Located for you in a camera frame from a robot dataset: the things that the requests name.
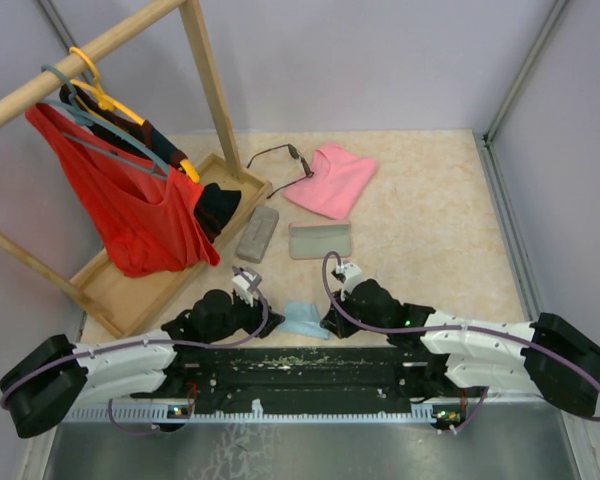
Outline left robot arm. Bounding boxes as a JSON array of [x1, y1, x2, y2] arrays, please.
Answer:
[[0, 289, 284, 439]]

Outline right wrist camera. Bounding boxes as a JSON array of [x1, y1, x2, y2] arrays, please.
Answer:
[[332, 261, 365, 294]]

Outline small light blue cloth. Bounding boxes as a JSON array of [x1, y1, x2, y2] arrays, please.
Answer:
[[278, 301, 329, 340]]

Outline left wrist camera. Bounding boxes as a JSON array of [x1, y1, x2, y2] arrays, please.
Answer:
[[232, 266, 262, 307]]

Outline pink folded shirt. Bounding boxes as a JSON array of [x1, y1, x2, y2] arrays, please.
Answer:
[[283, 142, 378, 220]]

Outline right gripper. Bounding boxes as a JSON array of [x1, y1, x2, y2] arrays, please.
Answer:
[[321, 286, 390, 339]]

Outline pink glasses case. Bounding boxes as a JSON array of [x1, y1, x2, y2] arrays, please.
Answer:
[[289, 220, 353, 260]]

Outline dark striped hanging garment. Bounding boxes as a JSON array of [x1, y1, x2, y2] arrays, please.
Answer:
[[75, 86, 242, 243]]

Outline tortoiseshell sunglasses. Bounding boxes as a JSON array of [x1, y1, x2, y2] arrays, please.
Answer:
[[246, 143, 315, 199]]

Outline red hanging shirt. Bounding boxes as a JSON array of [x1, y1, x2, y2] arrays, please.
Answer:
[[25, 103, 221, 277]]

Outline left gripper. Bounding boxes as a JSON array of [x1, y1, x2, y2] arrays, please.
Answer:
[[204, 290, 285, 344]]

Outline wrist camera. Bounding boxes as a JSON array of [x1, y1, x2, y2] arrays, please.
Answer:
[[332, 261, 365, 294], [232, 266, 262, 307]]

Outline grey glasses case green lining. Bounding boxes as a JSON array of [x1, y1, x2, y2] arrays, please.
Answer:
[[236, 205, 279, 264]]

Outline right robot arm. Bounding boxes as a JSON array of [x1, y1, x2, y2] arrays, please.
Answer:
[[323, 279, 600, 421]]

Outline grey-blue plastic hanger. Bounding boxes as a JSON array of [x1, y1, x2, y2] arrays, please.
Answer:
[[41, 64, 171, 179]]

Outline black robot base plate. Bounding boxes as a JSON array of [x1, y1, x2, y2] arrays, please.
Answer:
[[130, 346, 483, 429]]

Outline yellow plastic hanger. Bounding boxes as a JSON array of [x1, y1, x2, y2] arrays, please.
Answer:
[[67, 46, 201, 182]]

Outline aluminium frame rail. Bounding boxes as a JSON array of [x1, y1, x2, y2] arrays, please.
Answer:
[[61, 397, 455, 426]]

